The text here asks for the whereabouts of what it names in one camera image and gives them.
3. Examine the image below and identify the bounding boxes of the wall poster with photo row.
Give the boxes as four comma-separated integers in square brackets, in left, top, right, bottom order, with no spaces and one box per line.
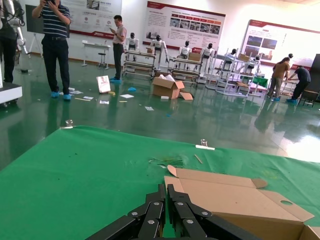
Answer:
[142,0,227,51]

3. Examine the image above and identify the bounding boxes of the large open cardboard box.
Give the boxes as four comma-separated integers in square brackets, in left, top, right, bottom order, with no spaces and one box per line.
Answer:
[151,74,186,100]

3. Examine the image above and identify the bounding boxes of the black chair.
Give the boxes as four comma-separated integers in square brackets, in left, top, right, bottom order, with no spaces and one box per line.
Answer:
[298,53,320,108]

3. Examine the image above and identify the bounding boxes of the white metal work rack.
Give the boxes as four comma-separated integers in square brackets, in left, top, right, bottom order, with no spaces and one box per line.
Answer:
[168,56,204,84]
[205,47,262,98]
[122,49,157,79]

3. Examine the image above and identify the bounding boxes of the white paper bag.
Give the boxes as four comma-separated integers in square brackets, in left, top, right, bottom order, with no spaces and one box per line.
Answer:
[96,75,112,94]

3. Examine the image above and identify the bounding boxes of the white humanoid robot black head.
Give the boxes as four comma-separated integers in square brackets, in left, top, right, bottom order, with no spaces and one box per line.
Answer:
[245,54,263,76]
[200,42,216,76]
[125,32,140,62]
[281,53,295,66]
[178,39,193,71]
[149,34,169,71]
[224,48,239,73]

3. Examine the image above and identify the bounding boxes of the white wall poster red stripe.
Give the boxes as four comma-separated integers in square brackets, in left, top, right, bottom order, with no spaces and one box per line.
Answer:
[61,0,123,40]

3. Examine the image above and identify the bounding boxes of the silver binder clip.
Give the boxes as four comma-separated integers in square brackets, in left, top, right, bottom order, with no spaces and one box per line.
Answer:
[195,138,216,151]

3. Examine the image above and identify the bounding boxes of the white narrow table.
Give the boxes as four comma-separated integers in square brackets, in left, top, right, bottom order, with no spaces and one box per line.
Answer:
[81,39,112,70]

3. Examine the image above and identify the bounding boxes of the small green cloth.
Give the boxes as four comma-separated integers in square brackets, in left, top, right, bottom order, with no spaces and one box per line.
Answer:
[251,76,269,89]

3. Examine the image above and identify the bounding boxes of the clear plastic wrap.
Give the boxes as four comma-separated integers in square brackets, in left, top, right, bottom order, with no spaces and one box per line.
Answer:
[148,154,186,169]

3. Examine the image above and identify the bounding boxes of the person in pink shirt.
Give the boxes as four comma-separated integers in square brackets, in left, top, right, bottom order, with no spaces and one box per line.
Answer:
[109,14,128,84]

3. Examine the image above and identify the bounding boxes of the person in striped shirt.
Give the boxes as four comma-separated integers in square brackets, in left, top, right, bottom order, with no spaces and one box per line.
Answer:
[31,0,72,101]

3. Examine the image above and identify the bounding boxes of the person in dark blue shirt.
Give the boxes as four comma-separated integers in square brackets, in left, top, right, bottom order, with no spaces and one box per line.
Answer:
[286,65,312,103]

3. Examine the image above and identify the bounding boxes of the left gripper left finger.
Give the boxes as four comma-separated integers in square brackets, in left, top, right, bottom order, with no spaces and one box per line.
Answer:
[86,183,166,240]

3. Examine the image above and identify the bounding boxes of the person in brown shirt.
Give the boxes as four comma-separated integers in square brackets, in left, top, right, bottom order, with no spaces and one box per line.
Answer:
[267,56,291,102]

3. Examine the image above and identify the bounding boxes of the wall poster with building photos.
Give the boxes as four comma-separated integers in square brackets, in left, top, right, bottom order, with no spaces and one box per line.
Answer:
[241,19,320,66]

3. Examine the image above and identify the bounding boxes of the black stool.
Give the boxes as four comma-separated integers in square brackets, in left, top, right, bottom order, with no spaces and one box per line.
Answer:
[96,51,108,69]

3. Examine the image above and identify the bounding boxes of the green table cloth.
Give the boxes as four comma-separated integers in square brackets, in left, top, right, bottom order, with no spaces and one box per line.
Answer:
[0,124,320,240]

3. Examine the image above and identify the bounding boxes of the white robot base platform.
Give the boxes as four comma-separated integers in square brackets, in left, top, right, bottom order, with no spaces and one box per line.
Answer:
[0,82,23,107]

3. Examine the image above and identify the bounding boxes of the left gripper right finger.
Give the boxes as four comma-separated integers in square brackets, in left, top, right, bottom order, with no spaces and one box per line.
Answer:
[166,184,266,240]

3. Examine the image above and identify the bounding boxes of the open brown cardboard box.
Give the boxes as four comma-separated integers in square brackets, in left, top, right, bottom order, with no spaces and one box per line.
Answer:
[163,164,316,240]
[298,224,320,240]

